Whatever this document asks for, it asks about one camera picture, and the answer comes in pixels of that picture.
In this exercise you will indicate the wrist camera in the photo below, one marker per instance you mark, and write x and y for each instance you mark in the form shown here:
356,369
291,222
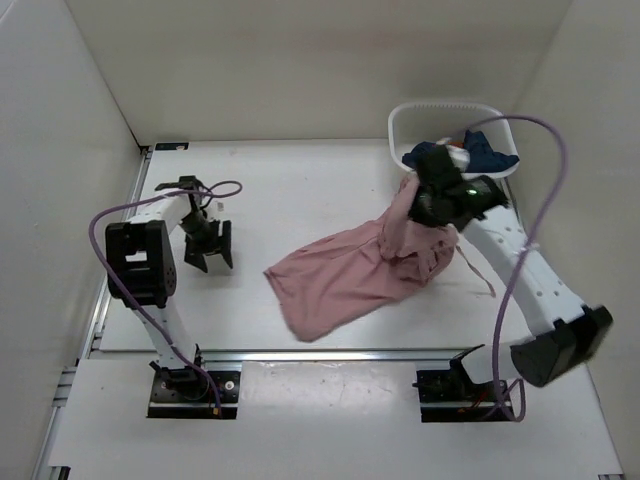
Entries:
460,157
186,182

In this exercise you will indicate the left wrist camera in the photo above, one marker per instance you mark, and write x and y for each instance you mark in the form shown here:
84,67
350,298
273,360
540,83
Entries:
186,182

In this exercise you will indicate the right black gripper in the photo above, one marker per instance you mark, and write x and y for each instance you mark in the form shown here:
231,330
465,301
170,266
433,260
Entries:
419,217

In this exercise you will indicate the white plastic basket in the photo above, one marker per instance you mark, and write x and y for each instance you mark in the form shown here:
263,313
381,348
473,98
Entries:
411,123

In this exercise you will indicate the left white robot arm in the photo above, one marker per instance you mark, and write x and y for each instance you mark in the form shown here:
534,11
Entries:
141,271

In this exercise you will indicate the dark blue folded trousers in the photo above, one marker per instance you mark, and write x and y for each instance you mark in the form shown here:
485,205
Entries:
483,158

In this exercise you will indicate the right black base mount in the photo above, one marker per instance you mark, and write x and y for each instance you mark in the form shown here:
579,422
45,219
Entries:
449,395

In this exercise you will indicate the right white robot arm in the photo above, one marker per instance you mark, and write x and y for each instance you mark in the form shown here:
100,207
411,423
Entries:
563,331

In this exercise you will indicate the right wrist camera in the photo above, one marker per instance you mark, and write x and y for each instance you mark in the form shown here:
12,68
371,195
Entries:
460,157

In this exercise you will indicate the pink trousers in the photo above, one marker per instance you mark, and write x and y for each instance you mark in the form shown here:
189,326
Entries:
344,276

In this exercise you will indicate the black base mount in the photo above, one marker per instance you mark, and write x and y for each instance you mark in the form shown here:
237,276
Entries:
186,394
449,395

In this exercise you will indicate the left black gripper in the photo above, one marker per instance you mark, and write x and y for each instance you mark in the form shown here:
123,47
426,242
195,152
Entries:
193,252

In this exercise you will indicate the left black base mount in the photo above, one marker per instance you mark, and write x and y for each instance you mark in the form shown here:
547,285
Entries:
186,394

